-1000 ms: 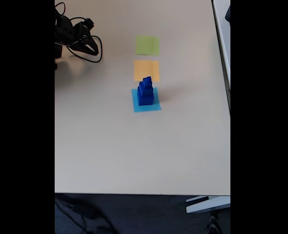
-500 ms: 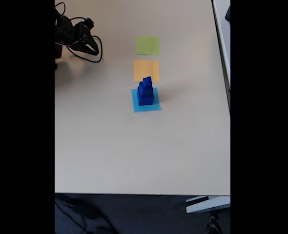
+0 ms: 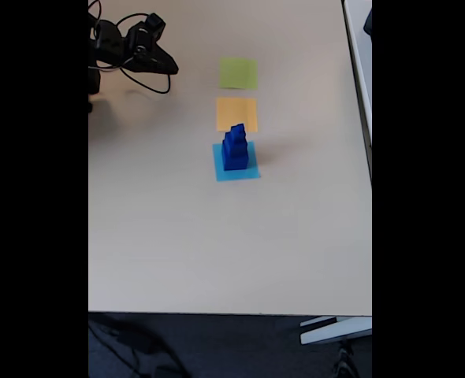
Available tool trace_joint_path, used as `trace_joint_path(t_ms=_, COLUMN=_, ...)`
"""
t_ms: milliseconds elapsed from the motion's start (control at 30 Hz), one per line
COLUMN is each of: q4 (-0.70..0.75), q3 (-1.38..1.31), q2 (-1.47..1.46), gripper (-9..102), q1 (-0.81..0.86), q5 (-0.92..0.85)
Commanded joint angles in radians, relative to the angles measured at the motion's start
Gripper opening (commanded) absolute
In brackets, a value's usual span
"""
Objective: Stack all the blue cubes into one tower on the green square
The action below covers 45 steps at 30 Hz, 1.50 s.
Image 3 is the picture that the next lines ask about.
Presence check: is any white side table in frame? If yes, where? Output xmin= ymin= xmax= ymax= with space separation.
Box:
xmin=341 ymin=0 xmax=373 ymax=182

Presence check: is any orange paper square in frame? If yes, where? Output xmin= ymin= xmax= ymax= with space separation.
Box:
xmin=215 ymin=97 xmax=259 ymax=133

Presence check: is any green paper square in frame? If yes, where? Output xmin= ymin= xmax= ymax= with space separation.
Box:
xmin=218 ymin=57 xmax=259 ymax=91

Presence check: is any black camera cable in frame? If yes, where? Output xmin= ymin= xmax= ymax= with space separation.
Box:
xmin=88 ymin=0 xmax=172 ymax=95

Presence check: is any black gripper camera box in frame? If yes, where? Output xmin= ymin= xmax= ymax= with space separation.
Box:
xmin=143 ymin=13 xmax=166 ymax=40

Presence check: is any largest blue cube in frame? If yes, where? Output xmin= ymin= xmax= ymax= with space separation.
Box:
xmin=222 ymin=151 xmax=251 ymax=172

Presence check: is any medium blue cube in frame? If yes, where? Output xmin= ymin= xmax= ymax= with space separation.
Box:
xmin=224 ymin=131 xmax=247 ymax=147

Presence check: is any light blue paper square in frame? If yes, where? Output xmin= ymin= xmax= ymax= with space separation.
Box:
xmin=211 ymin=141 xmax=262 ymax=183

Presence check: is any white table foot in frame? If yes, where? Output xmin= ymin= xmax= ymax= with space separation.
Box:
xmin=299 ymin=315 xmax=373 ymax=346

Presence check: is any black floor cable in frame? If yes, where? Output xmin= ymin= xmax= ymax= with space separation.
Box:
xmin=88 ymin=317 xmax=186 ymax=378

